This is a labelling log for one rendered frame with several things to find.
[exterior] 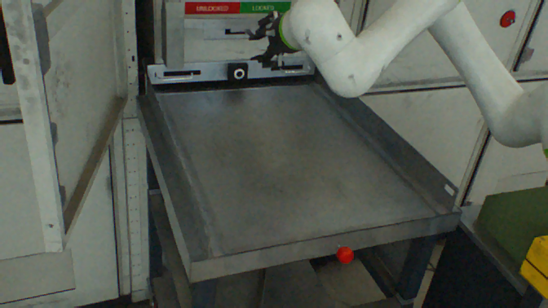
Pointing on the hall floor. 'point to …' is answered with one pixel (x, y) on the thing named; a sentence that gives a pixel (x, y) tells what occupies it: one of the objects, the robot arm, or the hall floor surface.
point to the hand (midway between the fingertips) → (258, 47)
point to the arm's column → (468, 278)
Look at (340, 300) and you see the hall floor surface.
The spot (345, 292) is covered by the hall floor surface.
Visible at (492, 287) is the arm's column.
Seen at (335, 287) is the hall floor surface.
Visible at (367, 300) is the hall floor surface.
